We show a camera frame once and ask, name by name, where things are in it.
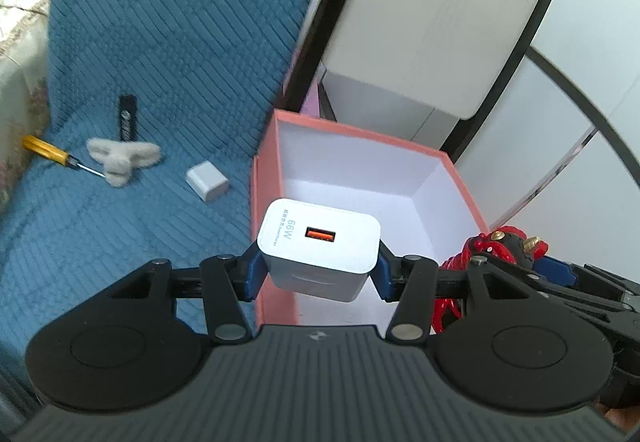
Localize large white charger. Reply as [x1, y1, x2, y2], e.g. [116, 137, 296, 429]
[258, 198, 382, 301]

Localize floral white pillow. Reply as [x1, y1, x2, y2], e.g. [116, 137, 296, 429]
[0, 0, 53, 218]

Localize blue quilted blanket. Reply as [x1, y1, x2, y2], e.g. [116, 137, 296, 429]
[0, 0, 351, 403]

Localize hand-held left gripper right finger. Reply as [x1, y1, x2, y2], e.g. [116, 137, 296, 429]
[375, 242, 538, 342]

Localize black metal frame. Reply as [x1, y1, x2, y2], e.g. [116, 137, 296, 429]
[440, 0, 640, 164]

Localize small white charger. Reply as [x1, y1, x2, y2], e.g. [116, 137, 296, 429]
[186, 161, 231, 204]

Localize yellow handled screwdriver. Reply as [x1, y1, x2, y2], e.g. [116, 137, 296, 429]
[21, 135, 106, 179]

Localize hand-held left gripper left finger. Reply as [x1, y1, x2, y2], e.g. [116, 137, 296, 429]
[107, 245, 274, 344]

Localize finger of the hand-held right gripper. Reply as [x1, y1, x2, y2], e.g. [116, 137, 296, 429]
[536, 256, 628, 309]

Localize black lighter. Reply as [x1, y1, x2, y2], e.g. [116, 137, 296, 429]
[117, 95, 137, 143]

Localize red and black toy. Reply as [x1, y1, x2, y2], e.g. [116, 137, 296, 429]
[432, 225, 551, 335]

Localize grey felt clip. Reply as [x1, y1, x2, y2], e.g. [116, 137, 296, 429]
[86, 137, 162, 189]

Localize pink cardboard box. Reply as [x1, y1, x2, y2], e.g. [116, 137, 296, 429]
[250, 108, 490, 326]

